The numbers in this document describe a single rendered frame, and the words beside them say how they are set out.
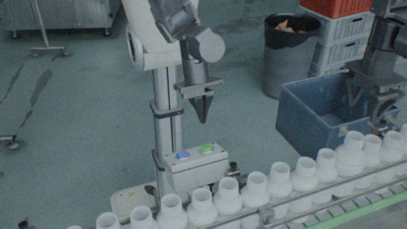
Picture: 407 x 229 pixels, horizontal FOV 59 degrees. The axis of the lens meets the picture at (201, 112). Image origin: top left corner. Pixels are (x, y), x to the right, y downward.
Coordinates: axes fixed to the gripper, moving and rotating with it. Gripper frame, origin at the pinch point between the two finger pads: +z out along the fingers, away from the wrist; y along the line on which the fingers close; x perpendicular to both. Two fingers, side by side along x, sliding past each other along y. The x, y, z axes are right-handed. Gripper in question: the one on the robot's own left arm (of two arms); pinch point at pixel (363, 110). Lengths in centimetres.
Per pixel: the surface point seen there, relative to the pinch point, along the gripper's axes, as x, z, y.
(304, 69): -121, 96, 165
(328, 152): 5.0, 10.7, 1.2
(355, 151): 0.6, 9.5, -1.7
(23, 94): 97, 128, 264
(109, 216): 53, 11, 2
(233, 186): 28.3, 12.1, 1.0
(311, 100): -40, 43, 59
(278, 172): 17.2, 12.8, 1.8
